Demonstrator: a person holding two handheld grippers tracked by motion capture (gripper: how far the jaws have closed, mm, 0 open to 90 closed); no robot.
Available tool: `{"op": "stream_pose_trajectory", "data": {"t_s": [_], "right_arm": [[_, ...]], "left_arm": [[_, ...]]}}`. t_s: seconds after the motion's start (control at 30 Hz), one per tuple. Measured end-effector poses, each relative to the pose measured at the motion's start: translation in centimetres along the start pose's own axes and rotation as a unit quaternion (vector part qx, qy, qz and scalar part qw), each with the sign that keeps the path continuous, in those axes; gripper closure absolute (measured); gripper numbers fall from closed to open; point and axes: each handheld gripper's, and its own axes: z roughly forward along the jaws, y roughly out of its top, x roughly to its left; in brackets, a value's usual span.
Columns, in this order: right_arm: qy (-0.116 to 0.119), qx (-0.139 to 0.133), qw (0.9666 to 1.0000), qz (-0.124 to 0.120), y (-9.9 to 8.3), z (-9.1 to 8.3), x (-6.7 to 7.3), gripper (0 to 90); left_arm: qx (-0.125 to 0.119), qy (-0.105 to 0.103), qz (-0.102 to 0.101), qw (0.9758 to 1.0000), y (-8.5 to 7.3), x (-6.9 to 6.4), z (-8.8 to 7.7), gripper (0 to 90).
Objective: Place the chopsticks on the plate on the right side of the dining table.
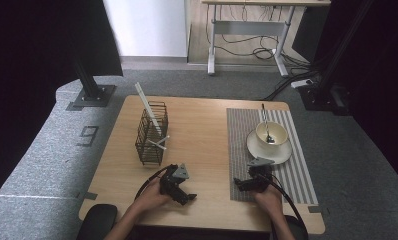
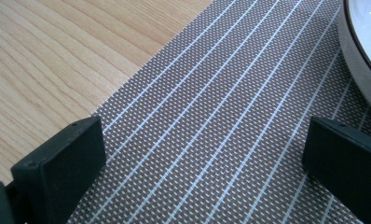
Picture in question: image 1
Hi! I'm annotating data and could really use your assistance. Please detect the left hand-held gripper black cable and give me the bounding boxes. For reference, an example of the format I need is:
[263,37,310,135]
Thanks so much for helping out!
[134,164,173,202]

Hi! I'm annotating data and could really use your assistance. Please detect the right hand-held gripper black cable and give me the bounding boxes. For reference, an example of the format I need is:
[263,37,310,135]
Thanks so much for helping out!
[266,173,310,240]

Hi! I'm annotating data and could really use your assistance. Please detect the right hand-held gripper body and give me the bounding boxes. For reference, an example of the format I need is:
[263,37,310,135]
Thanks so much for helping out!
[247,157,275,194]

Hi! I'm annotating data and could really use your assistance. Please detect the metal spoon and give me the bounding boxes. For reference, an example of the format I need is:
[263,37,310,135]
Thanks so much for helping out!
[260,103,276,145]

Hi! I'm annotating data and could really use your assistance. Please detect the person's right hand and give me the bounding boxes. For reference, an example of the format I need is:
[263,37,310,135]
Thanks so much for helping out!
[253,184,284,216]

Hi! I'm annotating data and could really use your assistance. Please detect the black chair armrest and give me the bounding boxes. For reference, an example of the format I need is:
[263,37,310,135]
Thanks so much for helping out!
[284,214,310,240]
[76,203,119,240]

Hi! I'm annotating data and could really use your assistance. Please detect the white saucer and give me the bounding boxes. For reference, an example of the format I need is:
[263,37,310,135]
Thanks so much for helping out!
[246,128,293,166]

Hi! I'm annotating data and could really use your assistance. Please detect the cream cup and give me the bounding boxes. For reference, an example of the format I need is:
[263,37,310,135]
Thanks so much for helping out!
[255,120,290,150]

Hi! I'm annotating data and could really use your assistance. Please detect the dark wire basket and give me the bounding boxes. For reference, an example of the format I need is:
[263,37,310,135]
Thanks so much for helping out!
[134,100,170,167]

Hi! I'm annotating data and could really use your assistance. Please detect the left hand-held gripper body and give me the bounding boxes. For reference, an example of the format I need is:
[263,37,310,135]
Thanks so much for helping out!
[160,163,190,198]

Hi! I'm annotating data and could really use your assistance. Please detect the dark curtain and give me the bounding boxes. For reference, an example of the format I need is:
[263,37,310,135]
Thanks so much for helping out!
[0,0,124,204]
[291,0,398,193]

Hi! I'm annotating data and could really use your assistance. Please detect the black floor cables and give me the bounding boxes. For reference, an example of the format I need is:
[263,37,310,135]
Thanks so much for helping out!
[205,3,325,102]

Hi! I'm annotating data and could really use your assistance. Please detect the white power strip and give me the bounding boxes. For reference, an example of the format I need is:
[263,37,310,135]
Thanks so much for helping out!
[290,78,314,90]

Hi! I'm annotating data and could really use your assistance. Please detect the grey striped placemat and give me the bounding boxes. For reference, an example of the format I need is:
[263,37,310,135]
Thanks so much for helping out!
[226,107,320,205]

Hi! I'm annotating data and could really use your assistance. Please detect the hand-held gripper black cable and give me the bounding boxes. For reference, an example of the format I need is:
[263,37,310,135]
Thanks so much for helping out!
[134,164,173,202]
[266,173,310,240]

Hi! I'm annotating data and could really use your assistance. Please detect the black metal stand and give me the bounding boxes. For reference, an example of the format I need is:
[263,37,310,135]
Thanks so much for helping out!
[298,0,376,116]
[70,54,117,108]

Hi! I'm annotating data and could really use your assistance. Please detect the person's left hand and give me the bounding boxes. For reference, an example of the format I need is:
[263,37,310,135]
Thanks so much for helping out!
[133,178,171,214]

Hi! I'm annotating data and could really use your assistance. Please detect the white-legged wooden desk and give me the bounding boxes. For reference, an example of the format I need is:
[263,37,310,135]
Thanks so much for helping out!
[201,0,332,78]

